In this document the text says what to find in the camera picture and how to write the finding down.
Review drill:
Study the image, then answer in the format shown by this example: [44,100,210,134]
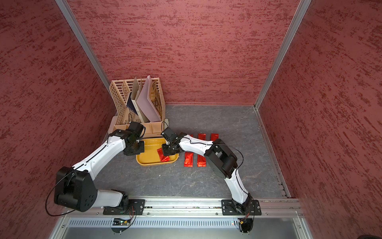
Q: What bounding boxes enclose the yellow plastic storage tray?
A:
[136,137,179,166]

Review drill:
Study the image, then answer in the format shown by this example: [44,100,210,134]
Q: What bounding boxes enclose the red tea bag printed front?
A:
[198,133,206,140]

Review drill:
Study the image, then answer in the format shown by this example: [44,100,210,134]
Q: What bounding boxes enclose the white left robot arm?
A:
[53,129,144,215]

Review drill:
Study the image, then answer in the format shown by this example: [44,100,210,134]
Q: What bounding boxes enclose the beige thin book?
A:
[131,100,150,123]

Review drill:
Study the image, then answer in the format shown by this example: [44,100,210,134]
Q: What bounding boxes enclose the dark blue booklet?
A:
[126,92,137,114]

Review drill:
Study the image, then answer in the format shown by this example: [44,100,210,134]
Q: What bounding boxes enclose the beige desk file organizer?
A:
[109,77,166,139]

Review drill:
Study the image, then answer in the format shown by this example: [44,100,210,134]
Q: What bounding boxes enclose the brown cardboard sheet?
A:
[131,77,140,100]

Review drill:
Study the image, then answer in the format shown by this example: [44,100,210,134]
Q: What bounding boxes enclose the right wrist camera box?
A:
[161,127,179,144]

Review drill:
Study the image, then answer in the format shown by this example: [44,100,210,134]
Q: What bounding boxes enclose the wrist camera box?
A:
[161,127,179,144]
[127,121,146,139]

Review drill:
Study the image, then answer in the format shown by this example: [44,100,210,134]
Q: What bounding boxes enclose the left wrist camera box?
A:
[127,121,146,139]

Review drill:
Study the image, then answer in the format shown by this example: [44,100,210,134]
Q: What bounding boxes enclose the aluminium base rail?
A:
[59,197,305,218]

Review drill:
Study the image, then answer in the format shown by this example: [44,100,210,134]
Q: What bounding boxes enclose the aluminium corner post left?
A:
[55,0,111,95]

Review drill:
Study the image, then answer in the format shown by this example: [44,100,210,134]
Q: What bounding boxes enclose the aluminium corner post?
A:
[254,0,311,111]
[55,0,111,95]

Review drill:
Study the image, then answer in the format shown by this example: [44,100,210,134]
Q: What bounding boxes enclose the aluminium corner post right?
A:
[254,0,311,111]

